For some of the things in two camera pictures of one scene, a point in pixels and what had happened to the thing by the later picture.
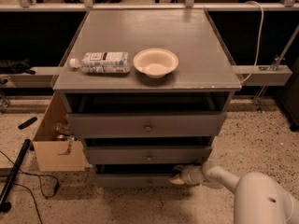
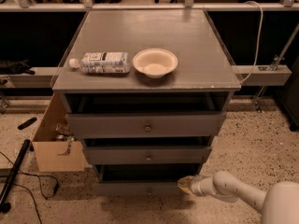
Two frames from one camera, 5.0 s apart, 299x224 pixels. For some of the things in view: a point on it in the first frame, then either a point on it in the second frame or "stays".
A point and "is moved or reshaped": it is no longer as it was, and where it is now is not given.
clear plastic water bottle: x=103 y=63 stays
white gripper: x=188 y=175 → x=197 y=186
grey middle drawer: x=149 y=155 stays
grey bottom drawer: x=134 y=180 is moved or reshaped
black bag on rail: x=22 y=66 stays
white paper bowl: x=155 y=62 stays
